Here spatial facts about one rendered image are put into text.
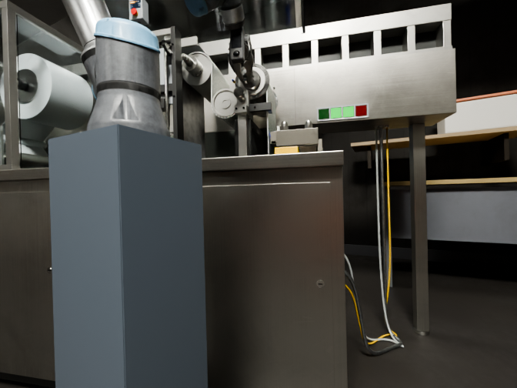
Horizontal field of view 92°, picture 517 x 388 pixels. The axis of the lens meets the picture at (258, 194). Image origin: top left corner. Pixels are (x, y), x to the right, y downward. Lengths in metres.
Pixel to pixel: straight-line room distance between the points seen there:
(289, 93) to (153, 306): 1.21
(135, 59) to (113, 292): 0.41
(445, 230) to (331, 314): 1.69
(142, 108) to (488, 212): 2.30
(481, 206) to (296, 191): 1.84
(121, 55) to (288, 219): 0.55
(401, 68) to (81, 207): 1.42
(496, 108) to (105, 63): 2.71
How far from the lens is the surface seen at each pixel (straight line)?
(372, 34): 1.61
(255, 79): 1.12
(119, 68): 0.57
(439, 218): 2.38
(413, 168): 1.60
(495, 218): 2.45
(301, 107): 1.42
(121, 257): 0.45
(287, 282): 0.80
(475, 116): 2.81
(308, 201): 0.75
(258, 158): 0.75
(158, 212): 0.48
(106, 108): 0.54
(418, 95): 1.50
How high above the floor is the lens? 0.79
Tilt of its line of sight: level
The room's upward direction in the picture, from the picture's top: 1 degrees counter-clockwise
